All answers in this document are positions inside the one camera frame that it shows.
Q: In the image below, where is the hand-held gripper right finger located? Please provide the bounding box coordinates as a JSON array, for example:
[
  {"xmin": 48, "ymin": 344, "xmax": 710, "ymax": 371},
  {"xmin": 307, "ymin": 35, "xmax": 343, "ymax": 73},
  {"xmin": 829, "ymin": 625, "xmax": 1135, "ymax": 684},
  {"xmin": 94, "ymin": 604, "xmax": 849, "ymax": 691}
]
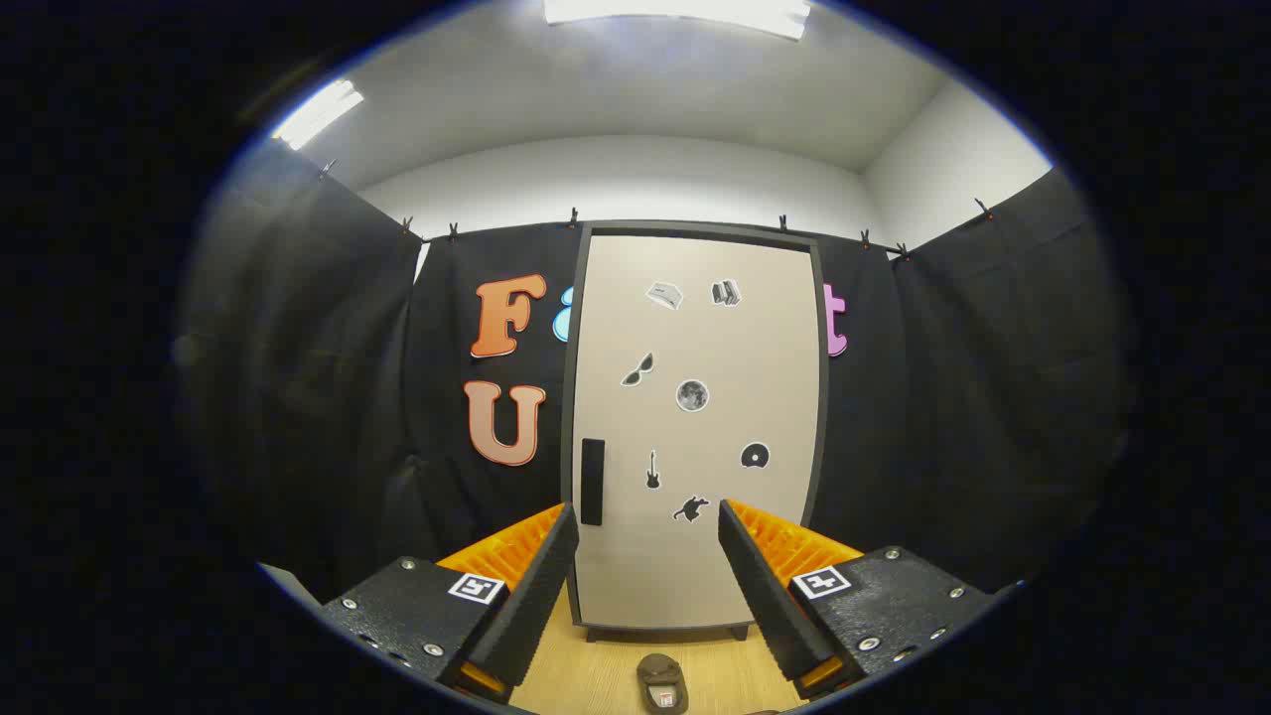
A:
[{"xmin": 717, "ymin": 499, "xmax": 999, "ymax": 704}]

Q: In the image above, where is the ceiling light panel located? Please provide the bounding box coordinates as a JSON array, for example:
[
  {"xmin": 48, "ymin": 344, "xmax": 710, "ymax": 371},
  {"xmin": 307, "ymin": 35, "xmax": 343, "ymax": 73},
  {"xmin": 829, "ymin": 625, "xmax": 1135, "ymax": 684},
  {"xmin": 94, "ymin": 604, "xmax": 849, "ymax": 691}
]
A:
[
  {"xmin": 543, "ymin": 0, "xmax": 810, "ymax": 41},
  {"xmin": 271, "ymin": 79, "xmax": 364, "ymax": 150}
]

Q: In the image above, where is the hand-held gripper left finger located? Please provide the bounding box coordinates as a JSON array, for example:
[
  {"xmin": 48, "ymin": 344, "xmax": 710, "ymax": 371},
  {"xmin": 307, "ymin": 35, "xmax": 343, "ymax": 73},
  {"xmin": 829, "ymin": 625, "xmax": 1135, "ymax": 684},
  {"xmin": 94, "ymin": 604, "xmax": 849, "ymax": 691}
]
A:
[{"xmin": 320, "ymin": 501, "xmax": 580, "ymax": 706}]

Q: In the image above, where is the brown fuzzy shoe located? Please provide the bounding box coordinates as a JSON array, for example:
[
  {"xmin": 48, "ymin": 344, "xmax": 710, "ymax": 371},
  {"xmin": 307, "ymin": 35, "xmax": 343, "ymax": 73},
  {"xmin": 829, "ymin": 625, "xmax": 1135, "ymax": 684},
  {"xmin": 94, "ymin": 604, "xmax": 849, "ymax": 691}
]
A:
[{"xmin": 636, "ymin": 652, "xmax": 689, "ymax": 715}]

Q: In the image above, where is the dark grey shoe cabinet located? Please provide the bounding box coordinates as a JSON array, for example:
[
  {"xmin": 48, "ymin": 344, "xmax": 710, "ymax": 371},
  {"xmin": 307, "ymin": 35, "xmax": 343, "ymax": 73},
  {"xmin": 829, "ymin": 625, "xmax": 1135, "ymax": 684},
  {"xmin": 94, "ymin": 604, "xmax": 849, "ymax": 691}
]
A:
[{"xmin": 559, "ymin": 220, "xmax": 830, "ymax": 644}]

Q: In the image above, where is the row of small backdrop clips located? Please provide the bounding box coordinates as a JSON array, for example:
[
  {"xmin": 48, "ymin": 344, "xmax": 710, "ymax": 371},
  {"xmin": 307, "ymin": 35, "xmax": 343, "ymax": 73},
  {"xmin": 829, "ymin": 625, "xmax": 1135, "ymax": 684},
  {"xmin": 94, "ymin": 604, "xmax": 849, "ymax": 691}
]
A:
[{"xmin": 320, "ymin": 159, "xmax": 994, "ymax": 261}]

